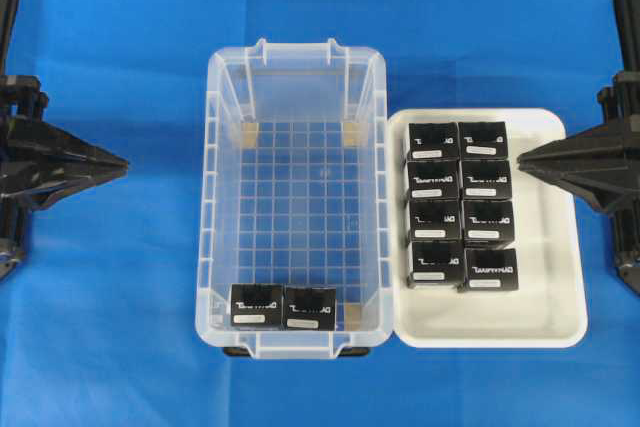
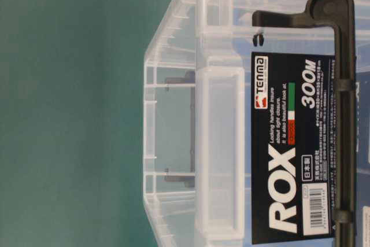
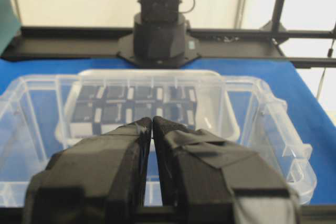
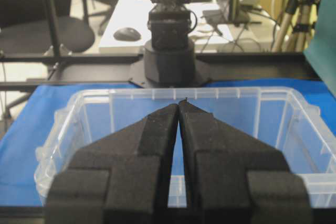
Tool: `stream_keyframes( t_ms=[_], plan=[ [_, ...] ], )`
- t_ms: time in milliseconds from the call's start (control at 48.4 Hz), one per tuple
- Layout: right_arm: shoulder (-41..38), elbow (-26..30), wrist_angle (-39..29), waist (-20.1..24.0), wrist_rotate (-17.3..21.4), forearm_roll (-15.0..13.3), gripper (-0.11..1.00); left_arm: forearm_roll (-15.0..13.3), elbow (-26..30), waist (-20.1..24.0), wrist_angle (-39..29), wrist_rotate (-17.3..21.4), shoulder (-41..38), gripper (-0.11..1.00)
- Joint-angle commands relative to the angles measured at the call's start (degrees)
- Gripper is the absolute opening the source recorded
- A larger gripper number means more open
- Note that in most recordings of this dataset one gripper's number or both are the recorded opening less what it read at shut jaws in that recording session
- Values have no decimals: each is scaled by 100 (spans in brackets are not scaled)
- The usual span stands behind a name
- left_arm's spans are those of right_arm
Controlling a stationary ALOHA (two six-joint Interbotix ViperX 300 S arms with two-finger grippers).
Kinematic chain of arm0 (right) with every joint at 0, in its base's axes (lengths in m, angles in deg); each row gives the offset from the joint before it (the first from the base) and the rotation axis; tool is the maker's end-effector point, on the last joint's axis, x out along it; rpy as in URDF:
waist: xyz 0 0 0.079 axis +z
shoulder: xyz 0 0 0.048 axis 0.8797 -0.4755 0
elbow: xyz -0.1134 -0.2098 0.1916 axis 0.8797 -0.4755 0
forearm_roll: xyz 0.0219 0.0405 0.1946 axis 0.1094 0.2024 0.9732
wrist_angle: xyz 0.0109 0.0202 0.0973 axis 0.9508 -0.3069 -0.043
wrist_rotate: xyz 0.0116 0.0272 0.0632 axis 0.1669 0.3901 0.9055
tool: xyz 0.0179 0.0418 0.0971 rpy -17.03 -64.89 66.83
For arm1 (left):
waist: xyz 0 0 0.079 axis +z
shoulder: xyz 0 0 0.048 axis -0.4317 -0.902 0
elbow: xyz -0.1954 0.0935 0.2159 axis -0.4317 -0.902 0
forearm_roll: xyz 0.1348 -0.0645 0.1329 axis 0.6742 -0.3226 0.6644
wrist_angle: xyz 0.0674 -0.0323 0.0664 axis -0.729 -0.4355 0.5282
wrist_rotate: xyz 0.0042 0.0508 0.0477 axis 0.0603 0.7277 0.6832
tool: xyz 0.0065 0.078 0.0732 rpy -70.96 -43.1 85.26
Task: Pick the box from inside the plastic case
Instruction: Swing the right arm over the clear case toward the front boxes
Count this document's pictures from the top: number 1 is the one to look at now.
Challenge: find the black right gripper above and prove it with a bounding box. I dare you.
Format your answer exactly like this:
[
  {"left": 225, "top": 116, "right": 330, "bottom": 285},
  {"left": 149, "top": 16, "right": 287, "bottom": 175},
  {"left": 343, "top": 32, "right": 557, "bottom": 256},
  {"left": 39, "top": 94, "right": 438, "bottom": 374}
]
[{"left": 517, "top": 71, "right": 639, "bottom": 216}]

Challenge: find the black box tray top-right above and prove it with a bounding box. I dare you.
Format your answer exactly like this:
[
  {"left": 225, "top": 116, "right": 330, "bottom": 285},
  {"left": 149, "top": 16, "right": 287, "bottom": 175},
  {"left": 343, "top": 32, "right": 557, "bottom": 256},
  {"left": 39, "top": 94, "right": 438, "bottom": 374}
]
[{"left": 458, "top": 122, "right": 509, "bottom": 160}]

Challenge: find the white plastic tray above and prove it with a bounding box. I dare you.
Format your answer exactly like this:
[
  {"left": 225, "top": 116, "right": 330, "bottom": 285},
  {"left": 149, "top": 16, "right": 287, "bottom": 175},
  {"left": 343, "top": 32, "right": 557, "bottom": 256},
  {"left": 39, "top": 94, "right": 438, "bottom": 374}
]
[{"left": 383, "top": 108, "right": 588, "bottom": 349}]

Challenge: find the blue table cloth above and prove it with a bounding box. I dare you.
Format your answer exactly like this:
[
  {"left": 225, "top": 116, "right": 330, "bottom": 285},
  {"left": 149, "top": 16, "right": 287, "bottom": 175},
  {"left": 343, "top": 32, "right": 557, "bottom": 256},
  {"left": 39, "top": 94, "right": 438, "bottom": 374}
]
[{"left": 1, "top": 0, "right": 639, "bottom": 426}]

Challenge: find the black box tray second-left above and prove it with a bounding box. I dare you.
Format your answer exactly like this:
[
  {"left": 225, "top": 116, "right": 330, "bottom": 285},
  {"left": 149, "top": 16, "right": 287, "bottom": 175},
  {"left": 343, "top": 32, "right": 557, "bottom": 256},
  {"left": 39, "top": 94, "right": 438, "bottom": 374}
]
[{"left": 404, "top": 160, "right": 460, "bottom": 201}]

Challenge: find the black box tray third-left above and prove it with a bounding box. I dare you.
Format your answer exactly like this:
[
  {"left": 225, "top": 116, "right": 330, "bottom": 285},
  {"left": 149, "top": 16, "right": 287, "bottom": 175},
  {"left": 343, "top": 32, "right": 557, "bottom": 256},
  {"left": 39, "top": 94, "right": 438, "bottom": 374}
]
[{"left": 406, "top": 200, "right": 462, "bottom": 242}]

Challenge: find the black box tray third-right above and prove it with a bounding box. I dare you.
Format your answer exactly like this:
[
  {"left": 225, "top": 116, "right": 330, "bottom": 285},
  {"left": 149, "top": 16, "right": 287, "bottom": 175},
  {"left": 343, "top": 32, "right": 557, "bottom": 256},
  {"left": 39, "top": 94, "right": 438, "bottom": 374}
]
[{"left": 462, "top": 200, "right": 515, "bottom": 245}]

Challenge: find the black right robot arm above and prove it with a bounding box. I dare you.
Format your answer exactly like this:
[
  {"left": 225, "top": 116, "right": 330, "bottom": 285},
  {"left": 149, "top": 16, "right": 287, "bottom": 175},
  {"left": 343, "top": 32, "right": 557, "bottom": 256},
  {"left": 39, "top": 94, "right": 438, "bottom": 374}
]
[{"left": 517, "top": 0, "right": 639, "bottom": 292}]

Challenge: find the clear plastic storage case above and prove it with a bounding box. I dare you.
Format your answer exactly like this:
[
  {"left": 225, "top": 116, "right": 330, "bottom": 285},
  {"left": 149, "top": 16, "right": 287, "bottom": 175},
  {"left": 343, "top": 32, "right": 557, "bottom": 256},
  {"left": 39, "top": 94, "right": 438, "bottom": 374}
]
[{"left": 195, "top": 39, "right": 392, "bottom": 359}]

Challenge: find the black box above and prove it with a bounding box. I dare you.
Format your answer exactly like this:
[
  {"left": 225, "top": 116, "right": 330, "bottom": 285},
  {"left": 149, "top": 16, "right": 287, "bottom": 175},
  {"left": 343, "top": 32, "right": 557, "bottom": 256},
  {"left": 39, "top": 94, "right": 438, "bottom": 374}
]
[
  {"left": 230, "top": 283, "right": 284, "bottom": 330},
  {"left": 283, "top": 287, "right": 337, "bottom": 331}
]

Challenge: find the black box tray bottom-left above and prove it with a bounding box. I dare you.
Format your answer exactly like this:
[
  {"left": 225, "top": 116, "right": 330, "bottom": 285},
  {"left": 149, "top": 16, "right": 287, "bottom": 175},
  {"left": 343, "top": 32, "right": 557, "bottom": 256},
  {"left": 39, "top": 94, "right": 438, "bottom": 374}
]
[{"left": 407, "top": 241, "right": 465, "bottom": 288}]

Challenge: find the black box tray bottom-right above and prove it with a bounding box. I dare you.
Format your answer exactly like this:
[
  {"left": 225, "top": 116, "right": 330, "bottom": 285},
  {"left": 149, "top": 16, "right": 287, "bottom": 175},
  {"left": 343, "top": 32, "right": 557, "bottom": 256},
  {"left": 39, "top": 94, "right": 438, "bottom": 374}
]
[{"left": 457, "top": 248, "right": 519, "bottom": 292}]

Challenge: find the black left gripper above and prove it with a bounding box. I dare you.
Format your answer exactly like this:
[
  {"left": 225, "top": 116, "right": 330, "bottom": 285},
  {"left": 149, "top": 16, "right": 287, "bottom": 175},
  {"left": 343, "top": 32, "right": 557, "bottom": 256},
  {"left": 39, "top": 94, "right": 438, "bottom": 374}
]
[{"left": 1, "top": 74, "right": 129, "bottom": 227}]

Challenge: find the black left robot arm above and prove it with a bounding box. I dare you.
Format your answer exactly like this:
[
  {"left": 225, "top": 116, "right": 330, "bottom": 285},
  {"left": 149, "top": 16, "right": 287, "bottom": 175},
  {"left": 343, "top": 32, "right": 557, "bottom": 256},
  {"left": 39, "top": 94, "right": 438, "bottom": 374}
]
[{"left": 1, "top": 73, "right": 129, "bottom": 278}]

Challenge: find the black box tray top-left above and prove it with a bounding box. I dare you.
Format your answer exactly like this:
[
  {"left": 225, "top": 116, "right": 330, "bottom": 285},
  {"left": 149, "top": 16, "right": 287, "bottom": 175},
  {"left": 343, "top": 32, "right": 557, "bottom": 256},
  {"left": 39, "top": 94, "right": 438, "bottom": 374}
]
[{"left": 405, "top": 122, "right": 460, "bottom": 161}]

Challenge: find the black box tray second-right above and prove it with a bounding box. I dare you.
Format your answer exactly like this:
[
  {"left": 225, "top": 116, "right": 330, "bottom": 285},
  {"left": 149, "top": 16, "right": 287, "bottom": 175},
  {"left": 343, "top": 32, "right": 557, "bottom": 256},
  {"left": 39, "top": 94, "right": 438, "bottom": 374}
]
[{"left": 460, "top": 160, "right": 512, "bottom": 201}]

